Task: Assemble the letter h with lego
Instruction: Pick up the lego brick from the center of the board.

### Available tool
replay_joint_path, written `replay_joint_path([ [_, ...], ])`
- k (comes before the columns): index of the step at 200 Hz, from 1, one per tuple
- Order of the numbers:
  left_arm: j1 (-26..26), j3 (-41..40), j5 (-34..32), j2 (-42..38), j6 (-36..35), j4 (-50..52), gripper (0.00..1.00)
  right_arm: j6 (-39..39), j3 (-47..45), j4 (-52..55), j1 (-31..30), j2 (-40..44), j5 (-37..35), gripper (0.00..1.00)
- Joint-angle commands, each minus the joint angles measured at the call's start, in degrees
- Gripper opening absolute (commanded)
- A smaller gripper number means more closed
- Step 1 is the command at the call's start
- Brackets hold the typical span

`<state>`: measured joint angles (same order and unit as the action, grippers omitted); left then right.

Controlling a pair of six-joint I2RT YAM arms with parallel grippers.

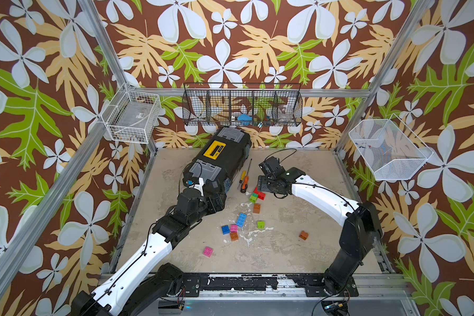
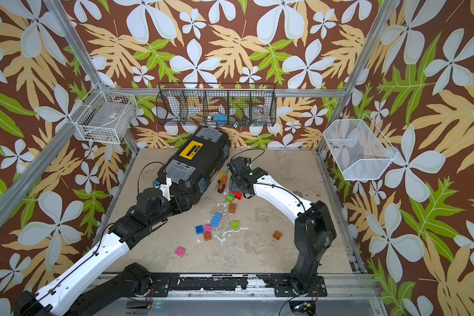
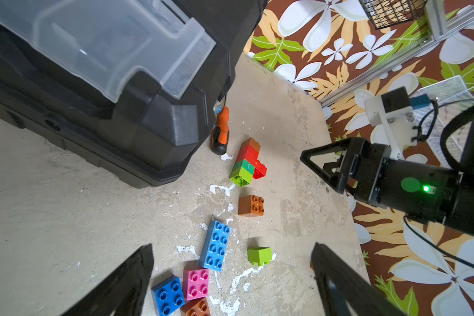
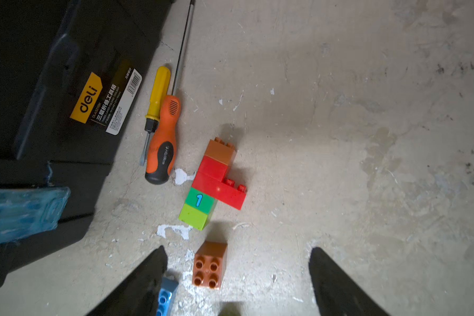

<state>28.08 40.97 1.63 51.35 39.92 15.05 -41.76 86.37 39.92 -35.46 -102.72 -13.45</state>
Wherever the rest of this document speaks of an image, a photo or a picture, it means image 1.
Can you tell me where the magenta lego brick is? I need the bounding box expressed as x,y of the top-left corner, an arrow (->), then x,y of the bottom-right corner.
204,247 -> 213,258

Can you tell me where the black wire basket back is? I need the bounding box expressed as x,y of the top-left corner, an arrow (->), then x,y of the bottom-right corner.
180,82 -> 304,127

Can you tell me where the white wire basket left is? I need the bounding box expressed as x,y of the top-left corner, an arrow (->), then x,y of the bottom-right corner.
103,84 -> 163,144

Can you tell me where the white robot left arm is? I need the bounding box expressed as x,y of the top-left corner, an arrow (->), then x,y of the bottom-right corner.
71,186 -> 226,315

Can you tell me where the yellow handled screwdriver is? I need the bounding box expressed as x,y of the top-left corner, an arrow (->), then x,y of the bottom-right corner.
239,159 -> 252,184

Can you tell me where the light blue long lego brick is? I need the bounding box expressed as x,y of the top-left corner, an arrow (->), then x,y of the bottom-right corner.
236,213 -> 247,228

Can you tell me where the orange handled screwdriver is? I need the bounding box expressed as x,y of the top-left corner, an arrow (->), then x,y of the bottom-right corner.
240,175 -> 249,194

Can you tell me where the white wire basket right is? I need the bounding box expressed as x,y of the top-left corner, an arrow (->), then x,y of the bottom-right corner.
349,115 -> 434,181

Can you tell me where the dark blue lego brick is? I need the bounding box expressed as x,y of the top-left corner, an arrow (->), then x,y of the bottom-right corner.
221,225 -> 230,235

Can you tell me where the dark green lego brick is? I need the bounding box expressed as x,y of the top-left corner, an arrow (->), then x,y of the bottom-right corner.
250,193 -> 258,204

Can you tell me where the orange lego brick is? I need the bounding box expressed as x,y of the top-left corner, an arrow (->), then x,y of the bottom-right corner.
299,231 -> 309,240
253,204 -> 261,214
230,232 -> 239,242

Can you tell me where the black toolbox with yellow label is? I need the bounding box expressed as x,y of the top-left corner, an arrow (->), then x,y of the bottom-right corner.
182,126 -> 251,212

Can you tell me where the white wire basket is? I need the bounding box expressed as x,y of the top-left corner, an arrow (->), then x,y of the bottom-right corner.
103,84 -> 163,144
349,115 -> 434,181

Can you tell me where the blue object in basket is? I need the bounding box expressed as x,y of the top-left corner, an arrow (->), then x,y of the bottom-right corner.
237,114 -> 253,126

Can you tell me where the red long lego brick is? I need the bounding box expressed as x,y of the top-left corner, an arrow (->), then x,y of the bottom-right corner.
254,188 -> 266,200

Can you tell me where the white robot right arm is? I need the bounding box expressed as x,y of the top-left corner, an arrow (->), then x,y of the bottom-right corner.
258,156 -> 383,296

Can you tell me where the black mounting rail base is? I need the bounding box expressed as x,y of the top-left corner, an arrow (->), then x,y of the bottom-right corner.
173,272 -> 359,298

